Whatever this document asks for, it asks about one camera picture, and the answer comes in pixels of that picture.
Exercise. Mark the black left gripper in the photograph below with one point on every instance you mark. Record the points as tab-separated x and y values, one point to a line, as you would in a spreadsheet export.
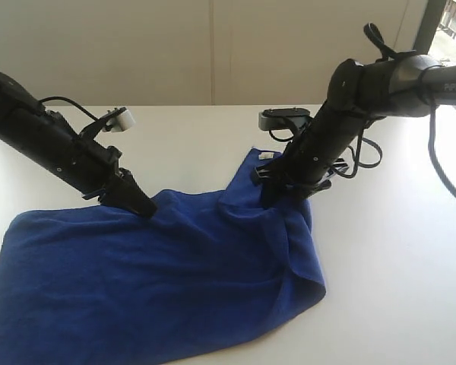
82	163

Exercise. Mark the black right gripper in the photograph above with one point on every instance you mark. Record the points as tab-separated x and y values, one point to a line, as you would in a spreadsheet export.
309	155

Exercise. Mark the blue microfiber towel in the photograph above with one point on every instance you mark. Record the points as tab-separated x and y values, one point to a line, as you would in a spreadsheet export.
208	271

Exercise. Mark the dark window frame post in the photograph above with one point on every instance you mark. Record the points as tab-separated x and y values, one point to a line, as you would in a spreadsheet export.
428	25

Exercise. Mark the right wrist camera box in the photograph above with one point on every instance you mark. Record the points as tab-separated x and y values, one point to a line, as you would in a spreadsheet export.
293	118

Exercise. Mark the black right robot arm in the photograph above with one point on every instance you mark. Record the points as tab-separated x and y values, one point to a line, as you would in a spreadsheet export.
407	86

